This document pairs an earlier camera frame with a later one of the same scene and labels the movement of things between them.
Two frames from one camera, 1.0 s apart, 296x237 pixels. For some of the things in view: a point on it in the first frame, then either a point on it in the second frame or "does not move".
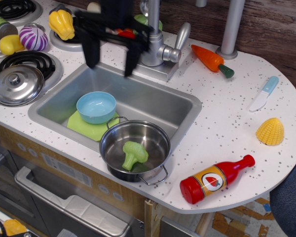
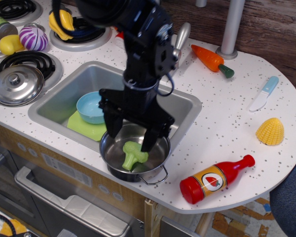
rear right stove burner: (74, 43) does not move
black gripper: (114, 14) to (137, 104)
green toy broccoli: (135, 151) does not move
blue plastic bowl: (96, 107) does not move
